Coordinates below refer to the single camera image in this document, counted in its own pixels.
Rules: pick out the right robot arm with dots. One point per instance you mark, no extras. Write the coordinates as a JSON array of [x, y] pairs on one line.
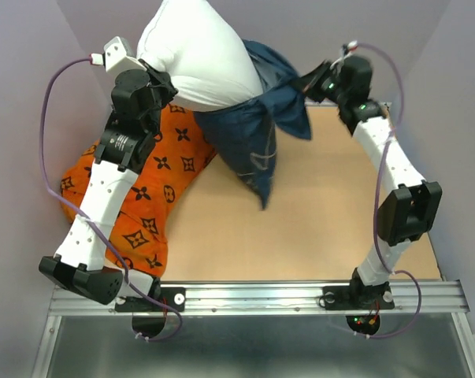
[[405, 204]]

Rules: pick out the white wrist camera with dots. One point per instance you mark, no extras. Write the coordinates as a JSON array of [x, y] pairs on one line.
[[117, 57], [346, 51]]

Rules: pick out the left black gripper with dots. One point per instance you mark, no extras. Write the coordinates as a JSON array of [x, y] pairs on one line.
[[161, 81]]

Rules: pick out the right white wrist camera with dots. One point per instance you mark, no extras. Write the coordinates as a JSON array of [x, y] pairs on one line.
[[346, 51]]

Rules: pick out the orange patterned blanket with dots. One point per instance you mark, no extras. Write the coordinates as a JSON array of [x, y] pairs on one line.
[[180, 154]]

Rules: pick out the aluminium front rail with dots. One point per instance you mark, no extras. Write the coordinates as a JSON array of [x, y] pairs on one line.
[[312, 298]]

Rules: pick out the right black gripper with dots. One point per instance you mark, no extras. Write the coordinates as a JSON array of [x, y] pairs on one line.
[[312, 83]]

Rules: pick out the blue pillowcase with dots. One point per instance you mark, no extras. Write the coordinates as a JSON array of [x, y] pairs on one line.
[[244, 135]]

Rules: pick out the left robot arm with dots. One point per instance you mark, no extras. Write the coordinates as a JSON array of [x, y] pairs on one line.
[[130, 135]]

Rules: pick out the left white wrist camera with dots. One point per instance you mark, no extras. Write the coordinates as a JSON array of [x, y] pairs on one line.
[[117, 57]]

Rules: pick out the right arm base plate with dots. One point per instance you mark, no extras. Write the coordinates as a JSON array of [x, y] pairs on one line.
[[345, 297]]

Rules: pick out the white pillow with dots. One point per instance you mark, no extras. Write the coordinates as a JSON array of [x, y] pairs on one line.
[[206, 59]]

